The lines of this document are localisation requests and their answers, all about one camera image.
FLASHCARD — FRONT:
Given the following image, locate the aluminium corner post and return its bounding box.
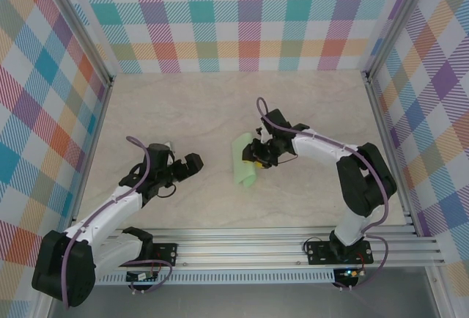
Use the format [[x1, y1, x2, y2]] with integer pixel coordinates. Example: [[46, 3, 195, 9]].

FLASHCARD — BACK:
[[40, 0, 114, 86], [361, 0, 437, 81]]

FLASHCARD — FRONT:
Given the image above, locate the light green cloth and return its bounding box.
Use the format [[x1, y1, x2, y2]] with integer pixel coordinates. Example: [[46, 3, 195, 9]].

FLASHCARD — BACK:
[[230, 131, 258, 189]]

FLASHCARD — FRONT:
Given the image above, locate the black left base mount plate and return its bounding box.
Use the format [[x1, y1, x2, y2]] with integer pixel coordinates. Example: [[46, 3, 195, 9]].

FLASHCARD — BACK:
[[148, 243, 179, 266]]

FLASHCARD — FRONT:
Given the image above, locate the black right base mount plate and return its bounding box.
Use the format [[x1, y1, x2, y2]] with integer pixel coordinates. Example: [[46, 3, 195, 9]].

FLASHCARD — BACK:
[[306, 239, 373, 265]]

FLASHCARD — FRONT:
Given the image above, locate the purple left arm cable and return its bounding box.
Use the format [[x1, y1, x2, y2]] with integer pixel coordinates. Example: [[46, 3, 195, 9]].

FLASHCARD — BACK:
[[62, 135, 173, 310]]

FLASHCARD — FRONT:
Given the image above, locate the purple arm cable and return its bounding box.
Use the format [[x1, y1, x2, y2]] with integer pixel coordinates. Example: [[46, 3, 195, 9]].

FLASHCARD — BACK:
[[255, 96, 390, 293], [62, 135, 173, 310]]

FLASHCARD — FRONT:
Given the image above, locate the aluminium side rail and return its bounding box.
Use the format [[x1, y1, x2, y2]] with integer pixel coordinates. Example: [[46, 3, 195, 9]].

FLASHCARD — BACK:
[[71, 79, 114, 223], [361, 72, 418, 234]]

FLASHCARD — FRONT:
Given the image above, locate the long aluminium base rail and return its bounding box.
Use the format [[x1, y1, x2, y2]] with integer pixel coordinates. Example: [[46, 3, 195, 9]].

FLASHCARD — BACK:
[[71, 226, 446, 270]]

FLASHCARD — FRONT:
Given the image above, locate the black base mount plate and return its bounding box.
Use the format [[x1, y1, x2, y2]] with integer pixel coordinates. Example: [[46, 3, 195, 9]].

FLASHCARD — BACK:
[[148, 243, 179, 266], [306, 239, 373, 265]]

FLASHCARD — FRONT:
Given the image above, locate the slotted grey cable duct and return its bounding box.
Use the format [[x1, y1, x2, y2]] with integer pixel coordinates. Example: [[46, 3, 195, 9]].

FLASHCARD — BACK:
[[95, 272, 336, 285]]

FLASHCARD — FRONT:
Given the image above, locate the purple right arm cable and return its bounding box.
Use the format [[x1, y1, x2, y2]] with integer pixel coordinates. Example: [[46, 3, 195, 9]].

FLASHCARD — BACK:
[[255, 96, 390, 293]]

